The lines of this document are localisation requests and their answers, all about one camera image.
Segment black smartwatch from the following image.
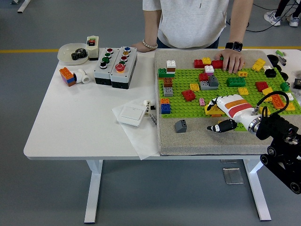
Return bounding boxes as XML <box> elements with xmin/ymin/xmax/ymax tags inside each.
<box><xmin>225</xmin><ymin>41</ymin><xmax>244</xmax><ymax>52</ymax></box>

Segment green studded baseplate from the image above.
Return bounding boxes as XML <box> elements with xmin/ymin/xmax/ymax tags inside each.
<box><xmin>157</xmin><ymin>67</ymin><xmax>301</xmax><ymax>119</ymax></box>

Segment white pipe tee fitting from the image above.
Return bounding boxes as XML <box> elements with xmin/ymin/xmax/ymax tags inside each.
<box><xmin>72</xmin><ymin>68</ymin><xmax>91</xmax><ymax>84</ymax></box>

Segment long grey toy brick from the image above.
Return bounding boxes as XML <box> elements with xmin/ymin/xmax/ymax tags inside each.
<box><xmin>199</xmin><ymin>80</ymin><xmax>218</xmax><ymax>91</ymax></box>

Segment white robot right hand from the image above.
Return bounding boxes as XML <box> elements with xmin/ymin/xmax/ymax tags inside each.
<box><xmin>206</xmin><ymin>93</ymin><xmax>257</xmax><ymax>134</ymax></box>

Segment dark green toy brick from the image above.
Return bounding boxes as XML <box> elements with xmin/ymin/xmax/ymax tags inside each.
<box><xmin>158</xmin><ymin>68</ymin><xmax>175</xmax><ymax>80</ymax></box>

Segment yellow stepped toy brick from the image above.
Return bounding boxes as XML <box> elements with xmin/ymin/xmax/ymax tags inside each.
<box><xmin>252</xmin><ymin>58</ymin><xmax>267</xmax><ymax>72</ymax></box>

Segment dark grey sloped brick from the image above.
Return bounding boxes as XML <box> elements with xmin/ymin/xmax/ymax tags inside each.
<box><xmin>208</xmin><ymin>74</ymin><xmax>219</xmax><ymax>87</ymax></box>
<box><xmin>174</xmin><ymin>119</ymin><xmax>189</xmax><ymax>134</ymax></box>

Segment white labelled connector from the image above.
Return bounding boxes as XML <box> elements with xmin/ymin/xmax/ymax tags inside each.
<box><xmin>143</xmin><ymin>99</ymin><xmax>151</xmax><ymax>118</ymax></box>

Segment grey three-button control box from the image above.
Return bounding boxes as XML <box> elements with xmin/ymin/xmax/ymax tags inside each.
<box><xmin>93</xmin><ymin>47</ymin><xmax>118</xmax><ymax>86</ymax></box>

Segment white paper sheet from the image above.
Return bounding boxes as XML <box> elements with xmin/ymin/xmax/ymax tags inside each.
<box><xmin>111</xmin><ymin>98</ymin><xmax>161</xmax><ymax>161</ymax></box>

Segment lime green toy plate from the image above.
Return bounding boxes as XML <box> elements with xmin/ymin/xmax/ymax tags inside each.
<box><xmin>218</xmin><ymin>89</ymin><xmax>236</xmax><ymax>97</ymax></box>

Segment white table leg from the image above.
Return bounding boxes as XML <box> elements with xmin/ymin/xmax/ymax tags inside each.
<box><xmin>84</xmin><ymin>159</ymin><xmax>104</xmax><ymax>224</ymax></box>
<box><xmin>243</xmin><ymin>159</ymin><xmax>272</xmax><ymax>222</ymax></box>

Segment person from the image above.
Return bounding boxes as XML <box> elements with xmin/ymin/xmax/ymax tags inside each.
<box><xmin>263</xmin><ymin>0</ymin><xmax>301</xmax><ymax>27</ymax></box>
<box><xmin>142</xmin><ymin>0</ymin><xmax>254</xmax><ymax>50</ymax></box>

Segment long orange toy brick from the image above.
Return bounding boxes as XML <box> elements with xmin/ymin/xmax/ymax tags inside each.
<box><xmin>270</xmin><ymin>93</ymin><xmax>287</xmax><ymax>109</ymax></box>

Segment white plastic bowl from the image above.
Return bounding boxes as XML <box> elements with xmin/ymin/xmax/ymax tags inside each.
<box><xmin>57</xmin><ymin>42</ymin><xmax>89</xmax><ymax>66</ymax></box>

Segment person's left hand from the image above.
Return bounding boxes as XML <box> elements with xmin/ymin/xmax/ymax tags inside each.
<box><xmin>214</xmin><ymin>48</ymin><xmax>246</xmax><ymax>74</ymax></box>

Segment grey emergency stop control box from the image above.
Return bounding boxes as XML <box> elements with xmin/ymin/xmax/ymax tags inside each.
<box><xmin>110</xmin><ymin>46</ymin><xmax>138</xmax><ymax>90</ymax></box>

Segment white wall switch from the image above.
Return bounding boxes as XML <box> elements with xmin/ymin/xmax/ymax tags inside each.
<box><xmin>117</xmin><ymin>105</ymin><xmax>147</xmax><ymax>128</ymax></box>

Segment multicolour toy brick stack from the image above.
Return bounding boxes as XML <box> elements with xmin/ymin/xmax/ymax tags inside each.
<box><xmin>59</xmin><ymin>67</ymin><xmax>77</xmax><ymax>88</ymax></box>

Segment black metal gear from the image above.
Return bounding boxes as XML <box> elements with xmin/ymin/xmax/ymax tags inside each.
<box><xmin>71</xmin><ymin>48</ymin><xmax>89</xmax><ymax>61</ymax></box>

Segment white furniture foot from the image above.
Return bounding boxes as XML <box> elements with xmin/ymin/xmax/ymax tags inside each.
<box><xmin>17</xmin><ymin>0</ymin><xmax>32</xmax><ymax>14</ymax></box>

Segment long dark green brick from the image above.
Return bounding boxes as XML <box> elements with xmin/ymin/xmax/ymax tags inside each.
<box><xmin>226</xmin><ymin>76</ymin><xmax>246</xmax><ymax>88</ymax></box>

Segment person's right hand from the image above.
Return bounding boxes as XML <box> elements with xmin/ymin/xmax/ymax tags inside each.
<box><xmin>131</xmin><ymin>42</ymin><xmax>158</xmax><ymax>53</ymax></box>

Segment grey-brown mat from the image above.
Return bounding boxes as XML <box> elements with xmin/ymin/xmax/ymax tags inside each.
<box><xmin>153</xmin><ymin>49</ymin><xmax>301</xmax><ymax>156</ymax></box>

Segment bead bracelet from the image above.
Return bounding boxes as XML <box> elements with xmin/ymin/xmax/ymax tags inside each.
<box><xmin>142</xmin><ymin>39</ymin><xmax>158</xmax><ymax>49</ymax></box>

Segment metal floor plate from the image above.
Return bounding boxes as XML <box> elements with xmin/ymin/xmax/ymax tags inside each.
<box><xmin>222</xmin><ymin>167</ymin><xmax>245</xmax><ymax>185</ymax></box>

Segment yellow curved toy brick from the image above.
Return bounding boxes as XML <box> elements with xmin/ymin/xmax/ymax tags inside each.
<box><xmin>204</xmin><ymin>103</ymin><xmax>226</xmax><ymax>116</ymax></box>

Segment black floor cable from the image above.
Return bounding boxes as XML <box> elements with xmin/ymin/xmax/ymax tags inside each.
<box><xmin>246</xmin><ymin>21</ymin><xmax>279</xmax><ymax>32</ymax></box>

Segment cream switch box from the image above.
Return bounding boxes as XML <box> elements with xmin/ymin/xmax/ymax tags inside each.
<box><xmin>86</xmin><ymin>35</ymin><xmax>100</xmax><ymax>61</ymax></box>

